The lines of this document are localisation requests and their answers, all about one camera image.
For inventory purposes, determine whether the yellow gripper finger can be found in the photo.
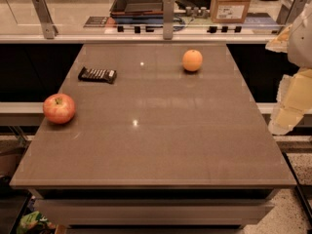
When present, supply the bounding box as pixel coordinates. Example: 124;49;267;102
268;68;312;136
265;25;292;53

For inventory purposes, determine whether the orange fruit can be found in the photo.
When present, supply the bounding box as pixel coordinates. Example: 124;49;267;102
182;50;203;72

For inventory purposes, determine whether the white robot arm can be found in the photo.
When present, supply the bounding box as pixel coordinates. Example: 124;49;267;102
265;2;312;136

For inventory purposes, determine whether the red apple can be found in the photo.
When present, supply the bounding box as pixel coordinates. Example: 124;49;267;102
43;94;76;124

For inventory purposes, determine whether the cardboard box with label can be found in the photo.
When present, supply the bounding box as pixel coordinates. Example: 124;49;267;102
210;0;251;23

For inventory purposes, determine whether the open dark tray bin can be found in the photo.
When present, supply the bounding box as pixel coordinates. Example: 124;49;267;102
110;0;163;16

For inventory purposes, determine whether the black chocolate bar wrapper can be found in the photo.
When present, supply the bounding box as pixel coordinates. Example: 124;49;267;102
78;67;117;84

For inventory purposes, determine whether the table drawer front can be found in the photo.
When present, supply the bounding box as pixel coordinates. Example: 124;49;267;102
35;199;274;226

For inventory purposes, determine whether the glass barrier panel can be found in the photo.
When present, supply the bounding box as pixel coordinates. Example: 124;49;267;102
0;0;312;37

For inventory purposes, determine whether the green snack bag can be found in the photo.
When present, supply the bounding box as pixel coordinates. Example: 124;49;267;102
16;211;57;234

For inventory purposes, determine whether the right metal glass bracket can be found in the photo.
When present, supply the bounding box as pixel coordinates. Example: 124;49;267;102
276;0;308;32

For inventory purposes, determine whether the metal glass bracket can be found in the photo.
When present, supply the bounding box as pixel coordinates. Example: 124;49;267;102
163;0;175;40
31;0;59;39
276;0;308;32

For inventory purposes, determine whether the middle metal glass bracket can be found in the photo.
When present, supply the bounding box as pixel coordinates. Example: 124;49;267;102
163;0;175;40

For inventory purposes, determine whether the left metal glass bracket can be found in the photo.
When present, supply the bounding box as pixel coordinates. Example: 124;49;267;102
31;0;59;39

